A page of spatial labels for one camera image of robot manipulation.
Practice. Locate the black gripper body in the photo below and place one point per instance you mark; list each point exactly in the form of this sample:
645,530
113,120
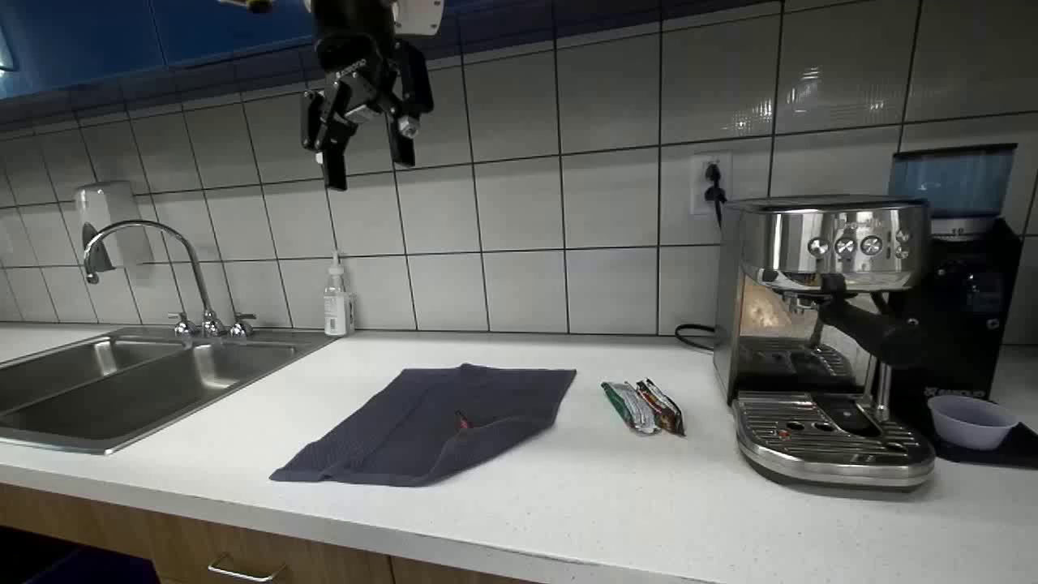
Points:
360,36

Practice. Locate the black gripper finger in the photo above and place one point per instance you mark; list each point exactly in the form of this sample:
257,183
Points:
408,98
329,120

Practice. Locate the dark grey towel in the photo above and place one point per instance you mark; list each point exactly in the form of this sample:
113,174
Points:
432,424

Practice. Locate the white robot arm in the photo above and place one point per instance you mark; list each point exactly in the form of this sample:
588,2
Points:
363,45

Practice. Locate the clear soap pump bottle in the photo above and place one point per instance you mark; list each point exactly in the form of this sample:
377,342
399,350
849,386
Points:
339,304

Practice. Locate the stainless steel sink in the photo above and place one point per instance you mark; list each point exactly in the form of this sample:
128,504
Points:
111,390

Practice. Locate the green snack packet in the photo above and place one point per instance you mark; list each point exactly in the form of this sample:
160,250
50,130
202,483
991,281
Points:
630,407

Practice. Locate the brown snack packet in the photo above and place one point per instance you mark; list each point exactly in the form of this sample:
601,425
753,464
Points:
663,407

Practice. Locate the silver espresso machine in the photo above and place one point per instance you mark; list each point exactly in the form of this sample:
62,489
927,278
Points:
805,339

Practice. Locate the black coffee grinder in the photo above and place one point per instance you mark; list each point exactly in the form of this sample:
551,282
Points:
972,266

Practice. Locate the small translucent cup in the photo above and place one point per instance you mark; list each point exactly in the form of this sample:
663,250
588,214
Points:
972,424

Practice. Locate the white wall dispenser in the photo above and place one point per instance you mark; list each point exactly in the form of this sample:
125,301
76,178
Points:
111,206

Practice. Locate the white wall outlet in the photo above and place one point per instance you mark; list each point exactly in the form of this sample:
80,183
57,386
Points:
711,191

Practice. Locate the silver drawer handle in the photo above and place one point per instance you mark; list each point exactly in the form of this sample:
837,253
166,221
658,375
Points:
242,576

